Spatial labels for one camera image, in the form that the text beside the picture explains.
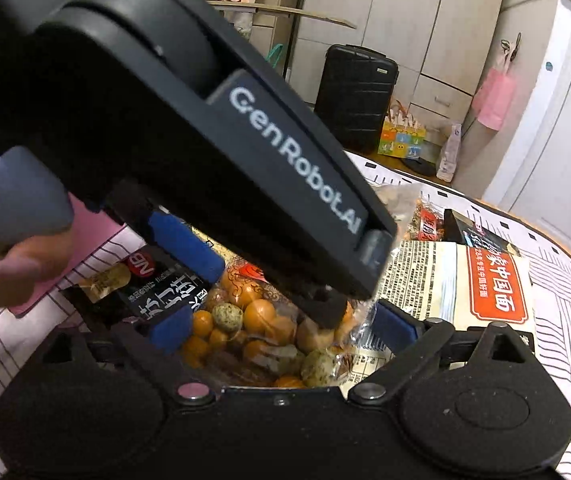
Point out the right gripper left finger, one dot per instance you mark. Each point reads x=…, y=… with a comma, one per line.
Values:
x=152, y=349

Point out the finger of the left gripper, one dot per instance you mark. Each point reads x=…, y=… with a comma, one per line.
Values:
x=323, y=304
x=185, y=247

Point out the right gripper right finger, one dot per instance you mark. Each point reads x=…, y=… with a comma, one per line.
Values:
x=417, y=346

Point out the beige instant noodle packet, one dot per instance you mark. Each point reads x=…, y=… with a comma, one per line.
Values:
x=464, y=286

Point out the mixed nut snack bag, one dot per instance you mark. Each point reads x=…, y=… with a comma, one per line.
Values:
x=247, y=334

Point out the person's left hand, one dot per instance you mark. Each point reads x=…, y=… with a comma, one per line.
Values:
x=33, y=261

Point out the black soda cracker packet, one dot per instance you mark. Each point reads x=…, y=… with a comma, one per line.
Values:
x=147, y=285

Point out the black snack packet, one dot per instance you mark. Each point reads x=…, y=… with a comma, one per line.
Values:
x=464, y=231

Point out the patterned white bed sheet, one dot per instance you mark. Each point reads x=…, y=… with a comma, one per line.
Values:
x=545, y=271

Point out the white paper bag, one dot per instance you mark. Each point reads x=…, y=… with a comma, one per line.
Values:
x=448, y=157

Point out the colourful gift bag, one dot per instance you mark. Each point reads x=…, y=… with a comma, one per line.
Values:
x=402, y=134

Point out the teal shopping bag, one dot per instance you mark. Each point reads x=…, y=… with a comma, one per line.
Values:
x=274, y=55

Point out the black suitcase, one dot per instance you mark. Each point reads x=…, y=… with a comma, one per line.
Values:
x=355, y=90

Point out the pink hanging bag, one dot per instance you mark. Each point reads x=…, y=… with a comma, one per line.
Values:
x=493, y=99

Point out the white wardrobe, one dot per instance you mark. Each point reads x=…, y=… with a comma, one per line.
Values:
x=439, y=46

